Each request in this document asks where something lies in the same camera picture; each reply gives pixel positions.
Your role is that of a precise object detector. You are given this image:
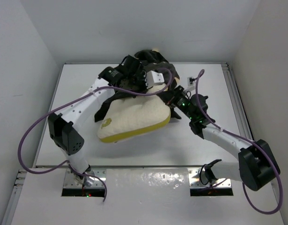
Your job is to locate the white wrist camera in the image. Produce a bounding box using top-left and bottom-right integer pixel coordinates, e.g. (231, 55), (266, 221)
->
(186, 77), (197, 91)
(146, 71), (164, 89)

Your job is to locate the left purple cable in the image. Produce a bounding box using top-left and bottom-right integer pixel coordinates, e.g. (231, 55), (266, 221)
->
(18, 67), (174, 202)

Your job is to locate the cream yellow pillow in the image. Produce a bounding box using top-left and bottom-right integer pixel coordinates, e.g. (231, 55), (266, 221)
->
(96, 49), (182, 144)

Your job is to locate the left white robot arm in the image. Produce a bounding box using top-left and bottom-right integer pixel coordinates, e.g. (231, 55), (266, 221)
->
(48, 55), (148, 177)

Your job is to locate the purple cable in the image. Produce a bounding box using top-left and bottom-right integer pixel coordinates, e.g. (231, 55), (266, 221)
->
(196, 69), (284, 215)
(18, 67), (174, 202)

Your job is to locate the metal base plate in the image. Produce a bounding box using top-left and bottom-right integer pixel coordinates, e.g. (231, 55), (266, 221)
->
(63, 169), (106, 189)
(187, 167), (231, 189)

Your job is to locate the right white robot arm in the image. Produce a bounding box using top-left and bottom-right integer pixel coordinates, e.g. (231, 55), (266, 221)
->
(168, 86), (280, 191)

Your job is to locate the white front cover board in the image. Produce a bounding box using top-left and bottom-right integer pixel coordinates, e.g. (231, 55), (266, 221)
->
(12, 169), (283, 225)

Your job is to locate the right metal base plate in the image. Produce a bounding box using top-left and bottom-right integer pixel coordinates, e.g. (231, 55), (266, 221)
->
(187, 167), (231, 189)

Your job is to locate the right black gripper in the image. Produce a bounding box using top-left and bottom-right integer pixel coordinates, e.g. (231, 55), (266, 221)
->
(156, 85), (195, 120)

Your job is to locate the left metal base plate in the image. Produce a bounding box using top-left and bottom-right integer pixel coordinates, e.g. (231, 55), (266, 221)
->
(63, 169), (106, 189)

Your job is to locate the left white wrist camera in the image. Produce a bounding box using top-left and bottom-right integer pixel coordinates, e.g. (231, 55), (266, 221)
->
(146, 71), (164, 89)

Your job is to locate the black floral pillowcase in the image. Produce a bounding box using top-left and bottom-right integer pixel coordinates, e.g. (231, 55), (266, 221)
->
(94, 49), (183, 123)

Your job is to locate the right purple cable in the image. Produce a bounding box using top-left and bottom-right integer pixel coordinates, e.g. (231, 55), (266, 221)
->
(196, 69), (284, 215)

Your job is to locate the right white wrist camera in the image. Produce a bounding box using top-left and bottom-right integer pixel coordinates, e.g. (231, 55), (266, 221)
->
(186, 77), (197, 91)

